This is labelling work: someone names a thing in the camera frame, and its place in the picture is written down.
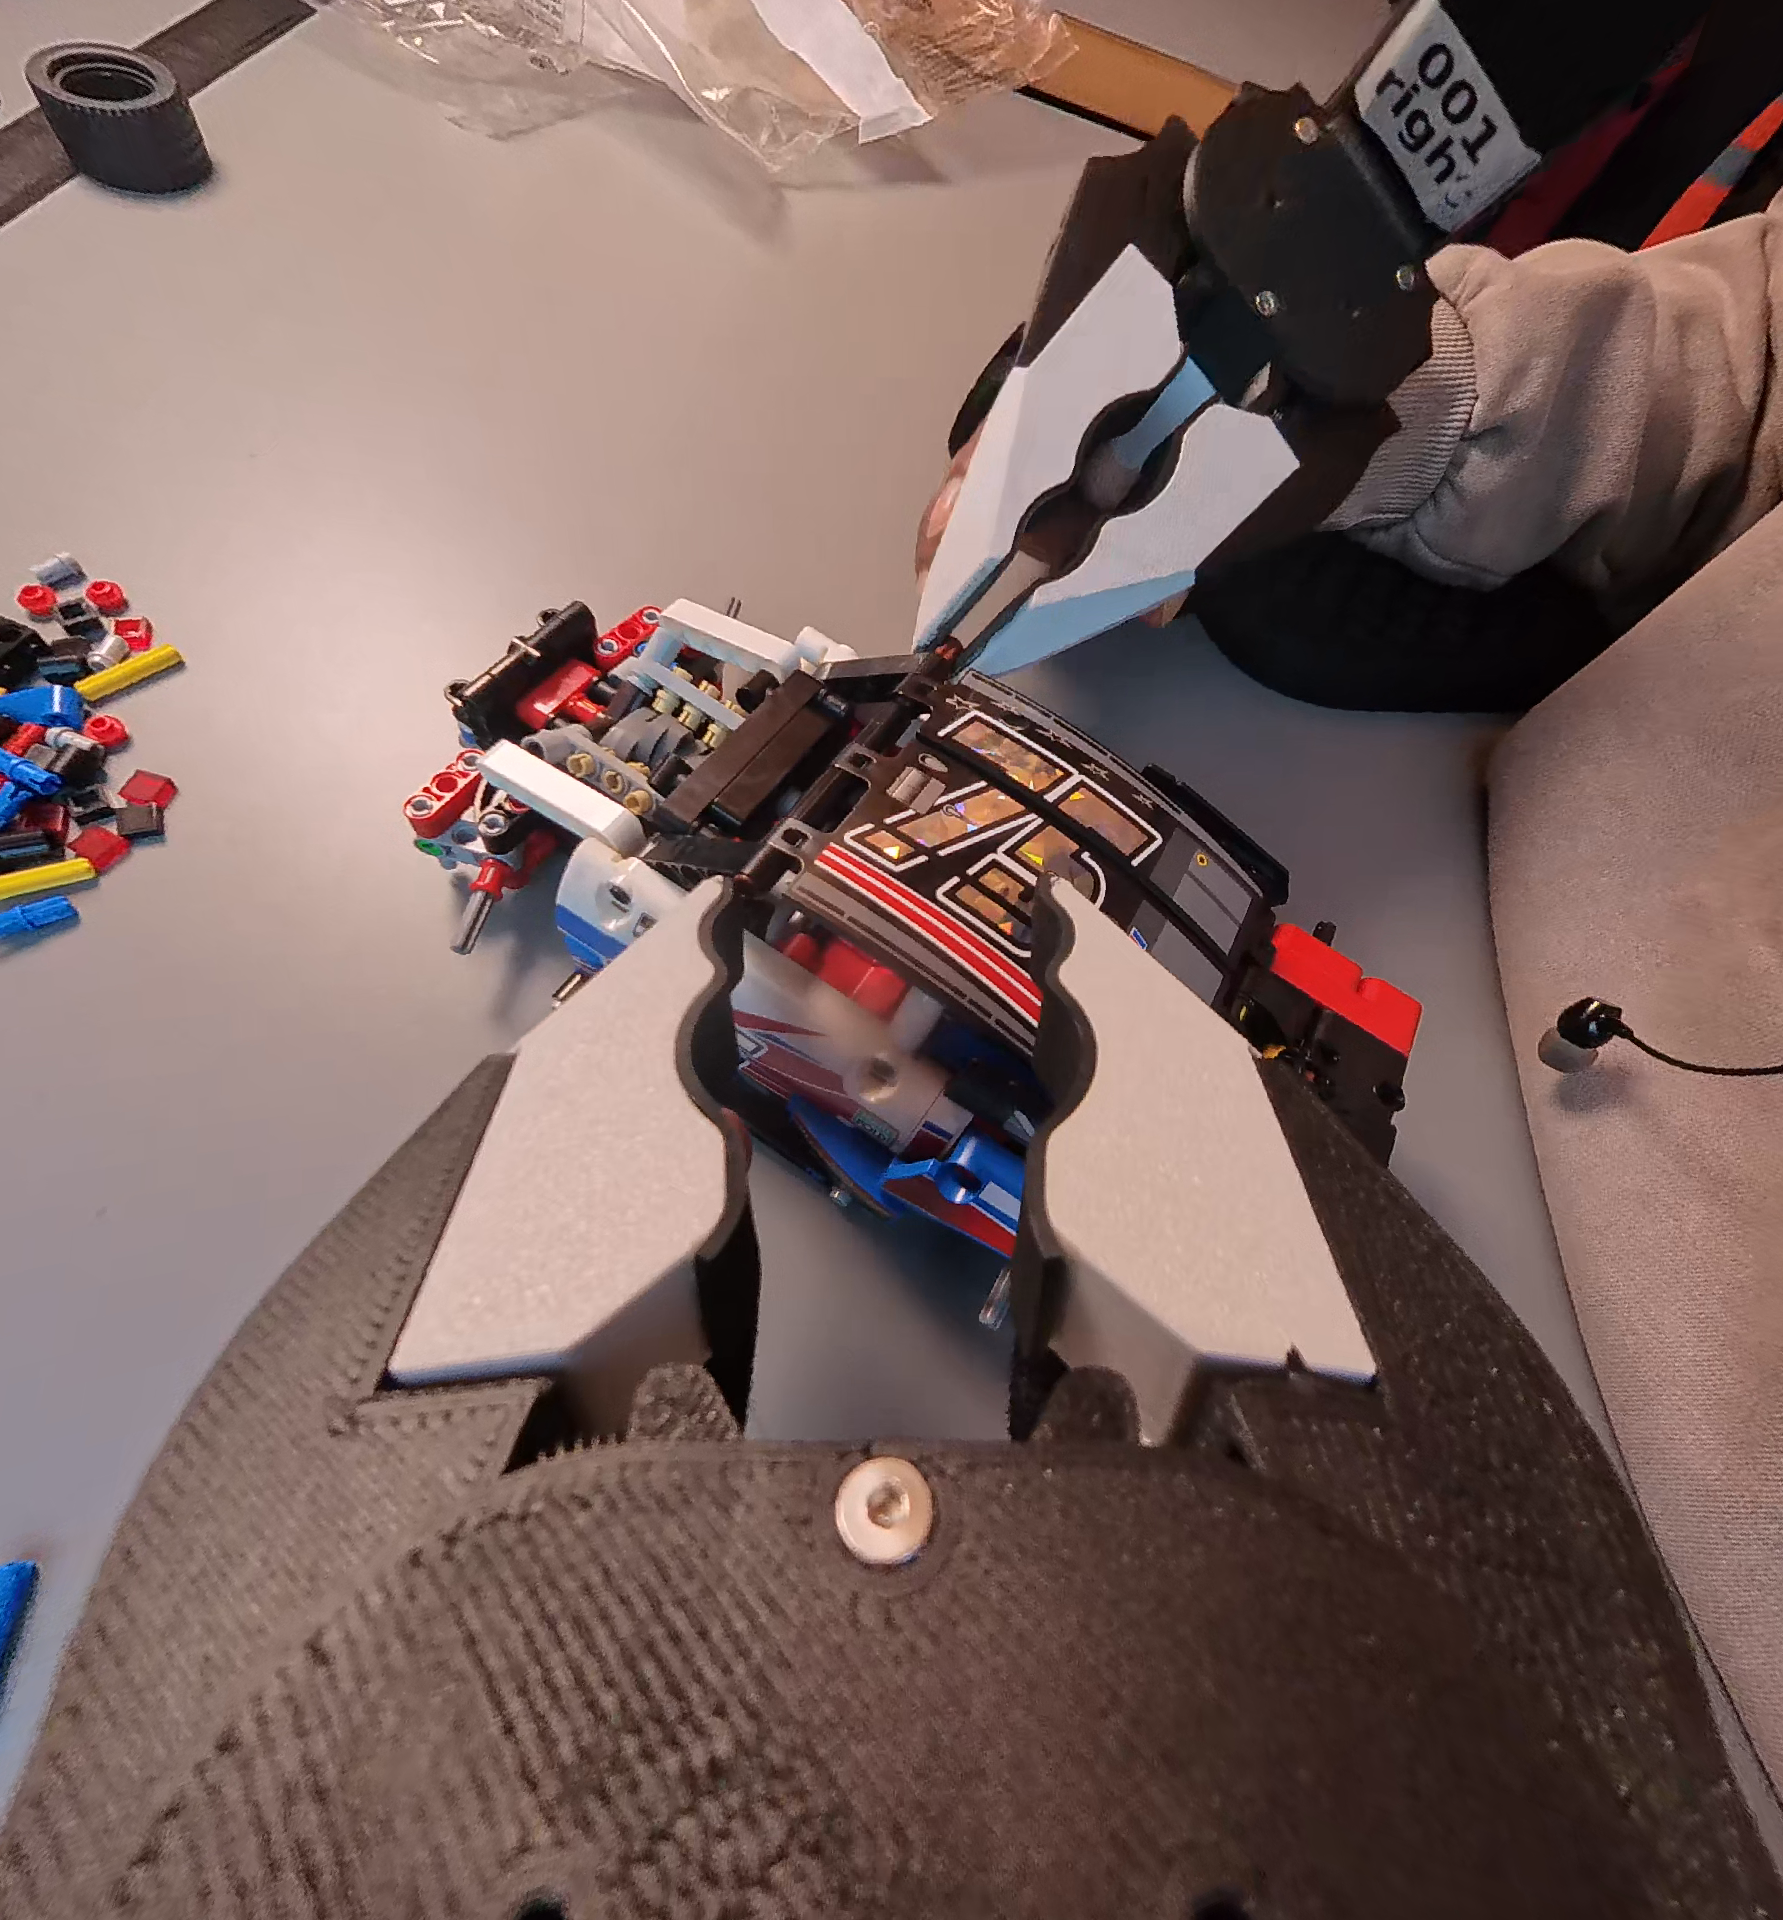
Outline lego race car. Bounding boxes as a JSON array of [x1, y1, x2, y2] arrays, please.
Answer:
[[403, 600, 1425, 1329]]

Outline person's right forearm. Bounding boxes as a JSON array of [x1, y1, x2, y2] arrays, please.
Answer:
[[1192, 156, 1783, 715]]

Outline pile of colourful lego pieces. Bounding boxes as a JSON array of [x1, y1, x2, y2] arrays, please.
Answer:
[[0, 553, 190, 955]]

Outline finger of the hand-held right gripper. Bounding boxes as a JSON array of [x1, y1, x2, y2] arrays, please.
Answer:
[[912, 244, 1190, 657], [964, 402, 1305, 681]]

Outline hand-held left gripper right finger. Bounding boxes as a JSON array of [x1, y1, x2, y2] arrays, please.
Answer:
[[1010, 879, 1381, 1451]]

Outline earbud with black cable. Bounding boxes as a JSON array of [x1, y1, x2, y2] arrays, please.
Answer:
[[1537, 994, 1783, 1074]]

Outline clear plastic bags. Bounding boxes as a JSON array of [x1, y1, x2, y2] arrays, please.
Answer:
[[328, 0, 1080, 190]]

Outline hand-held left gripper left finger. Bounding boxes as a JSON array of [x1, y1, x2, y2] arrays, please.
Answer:
[[385, 879, 759, 1446]]

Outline person's right hand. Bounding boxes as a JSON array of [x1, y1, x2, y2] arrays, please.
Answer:
[[911, 442, 984, 597]]

